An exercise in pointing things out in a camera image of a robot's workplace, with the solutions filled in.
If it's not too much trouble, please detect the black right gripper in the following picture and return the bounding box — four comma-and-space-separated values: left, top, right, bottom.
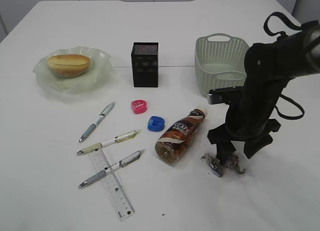
207, 78, 285, 166

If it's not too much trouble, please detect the grey paper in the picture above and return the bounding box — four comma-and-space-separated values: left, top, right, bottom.
200, 153, 224, 178

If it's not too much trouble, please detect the brown Nescafe coffee bottle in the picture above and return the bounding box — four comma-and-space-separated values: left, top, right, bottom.
154, 106, 208, 164

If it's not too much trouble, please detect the golden bread roll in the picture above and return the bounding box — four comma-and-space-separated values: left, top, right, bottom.
47, 54, 91, 78

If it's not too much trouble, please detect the pink white paper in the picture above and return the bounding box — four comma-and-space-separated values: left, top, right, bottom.
224, 154, 246, 175

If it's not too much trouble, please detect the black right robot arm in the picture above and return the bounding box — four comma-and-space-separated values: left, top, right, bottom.
207, 21, 320, 166

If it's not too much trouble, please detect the blue pencil sharpener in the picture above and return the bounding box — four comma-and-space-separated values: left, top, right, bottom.
147, 116, 165, 132

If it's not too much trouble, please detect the pale green plastic basket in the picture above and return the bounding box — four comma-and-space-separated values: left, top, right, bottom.
194, 33, 249, 97

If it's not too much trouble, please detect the pink pencil sharpener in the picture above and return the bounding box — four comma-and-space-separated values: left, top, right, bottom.
131, 99, 148, 114

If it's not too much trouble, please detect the lilac grip white pen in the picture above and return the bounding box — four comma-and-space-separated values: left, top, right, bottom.
78, 149, 145, 189

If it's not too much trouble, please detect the cream grip white pen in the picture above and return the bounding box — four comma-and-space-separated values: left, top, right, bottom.
76, 129, 140, 156

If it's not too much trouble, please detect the black mesh pen holder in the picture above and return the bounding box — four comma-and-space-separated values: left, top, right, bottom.
131, 42, 159, 88

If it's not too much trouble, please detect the grey grip white pen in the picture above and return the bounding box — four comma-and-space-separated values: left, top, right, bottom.
78, 102, 115, 143

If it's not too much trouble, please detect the frosted green glass plate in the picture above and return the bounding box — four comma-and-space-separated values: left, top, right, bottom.
33, 46, 114, 96

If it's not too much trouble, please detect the clear plastic ruler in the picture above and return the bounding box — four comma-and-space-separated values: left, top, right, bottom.
88, 149, 135, 221

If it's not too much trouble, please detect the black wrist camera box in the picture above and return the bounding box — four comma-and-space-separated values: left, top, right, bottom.
207, 86, 243, 105

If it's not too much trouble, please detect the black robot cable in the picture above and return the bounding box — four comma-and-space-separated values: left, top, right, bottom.
263, 11, 306, 121

